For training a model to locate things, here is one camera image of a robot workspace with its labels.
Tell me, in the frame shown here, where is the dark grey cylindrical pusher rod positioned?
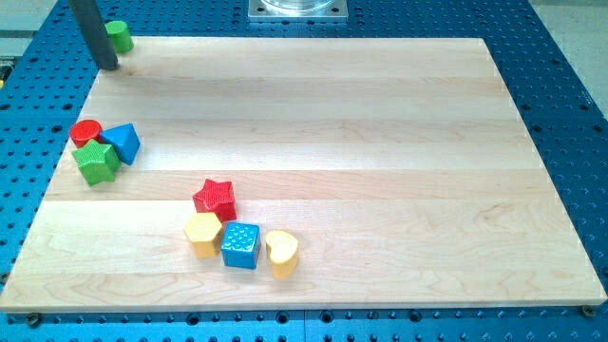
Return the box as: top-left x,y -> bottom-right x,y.
67,0 -> 119,70

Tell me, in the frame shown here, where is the green cylinder block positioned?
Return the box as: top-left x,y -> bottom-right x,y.
104,20 -> 134,53

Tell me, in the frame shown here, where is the left board clamp screw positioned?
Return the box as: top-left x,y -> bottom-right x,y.
24,313 -> 42,328

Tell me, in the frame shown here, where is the board clamp screw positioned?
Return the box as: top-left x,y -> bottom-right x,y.
580,305 -> 597,318
24,313 -> 42,328

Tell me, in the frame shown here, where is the right board clamp screw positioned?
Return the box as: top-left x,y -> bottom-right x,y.
580,305 -> 597,318

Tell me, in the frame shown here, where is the blue perforated metal table plate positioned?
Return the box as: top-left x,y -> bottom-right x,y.
1,1 -> 607,341

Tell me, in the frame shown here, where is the red cylinder block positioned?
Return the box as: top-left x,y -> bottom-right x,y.
68,119 -> 103,148

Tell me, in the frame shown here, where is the blue triangle block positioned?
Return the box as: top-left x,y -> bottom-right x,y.
101,123 -> 141,165

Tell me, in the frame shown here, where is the green star block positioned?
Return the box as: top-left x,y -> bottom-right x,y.
72,140 -> 122,186

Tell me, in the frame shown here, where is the red star block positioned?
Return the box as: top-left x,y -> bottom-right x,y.
192,179 -> 237,222

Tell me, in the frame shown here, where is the yellow hexagon block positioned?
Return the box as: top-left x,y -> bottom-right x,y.
183,212 -> 223,258

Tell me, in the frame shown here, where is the blue cube block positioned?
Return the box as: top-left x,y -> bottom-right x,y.
220,221 -> 261,270

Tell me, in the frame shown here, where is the yellow heart block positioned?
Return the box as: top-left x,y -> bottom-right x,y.
265,230 -> 299,279

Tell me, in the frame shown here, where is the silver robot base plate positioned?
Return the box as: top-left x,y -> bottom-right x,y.
248,0 -> 349,21

